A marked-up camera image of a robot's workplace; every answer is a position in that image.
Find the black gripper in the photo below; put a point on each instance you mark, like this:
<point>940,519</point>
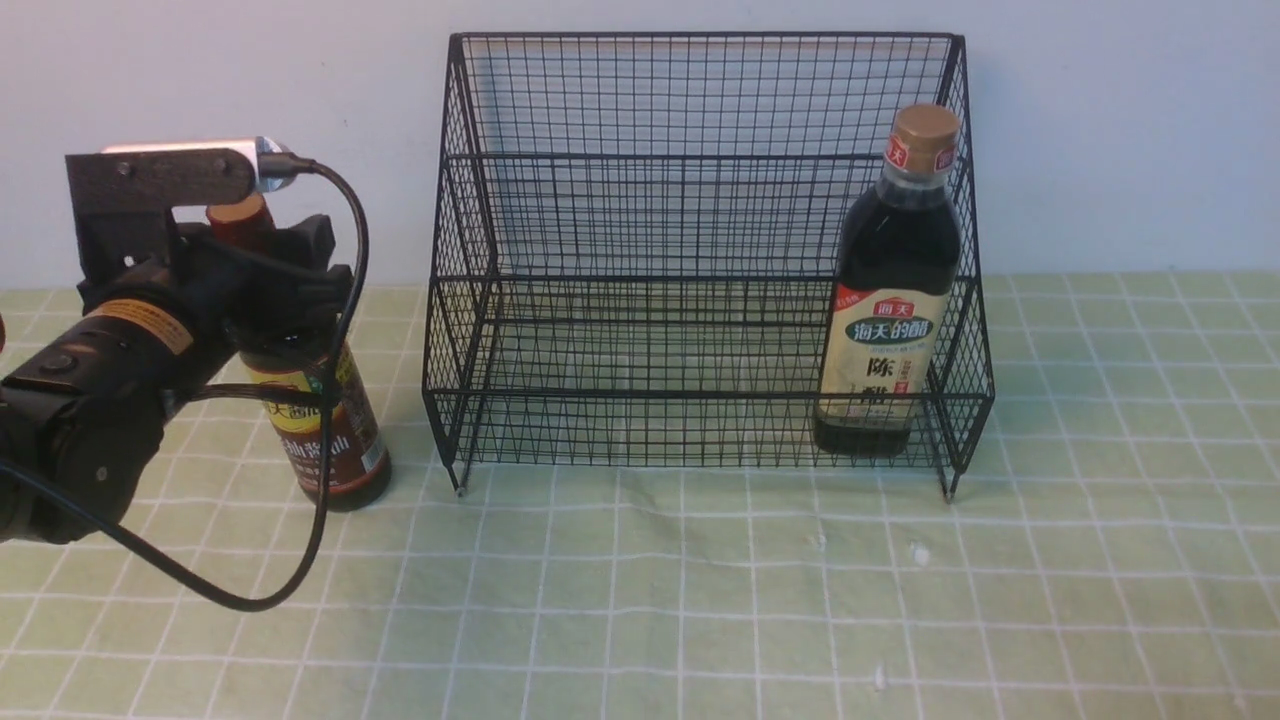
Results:
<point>151,281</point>

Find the vinegar bottle gold cap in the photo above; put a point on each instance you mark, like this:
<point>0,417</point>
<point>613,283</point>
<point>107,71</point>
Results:
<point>900,245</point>

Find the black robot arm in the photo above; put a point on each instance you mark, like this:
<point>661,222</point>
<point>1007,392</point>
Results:
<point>87,420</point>

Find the soy sauce bottle red cap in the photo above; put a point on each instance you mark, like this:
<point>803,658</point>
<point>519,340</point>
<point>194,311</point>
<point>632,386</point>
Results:
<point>360,468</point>

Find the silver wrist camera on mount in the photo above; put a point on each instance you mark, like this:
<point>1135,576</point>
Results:
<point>123,197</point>

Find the black wire mesh rack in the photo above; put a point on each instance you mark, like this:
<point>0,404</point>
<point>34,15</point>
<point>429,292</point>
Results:
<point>635,247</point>

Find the green checkered tablecloth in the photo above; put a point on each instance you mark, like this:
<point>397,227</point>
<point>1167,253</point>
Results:
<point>1111,554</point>

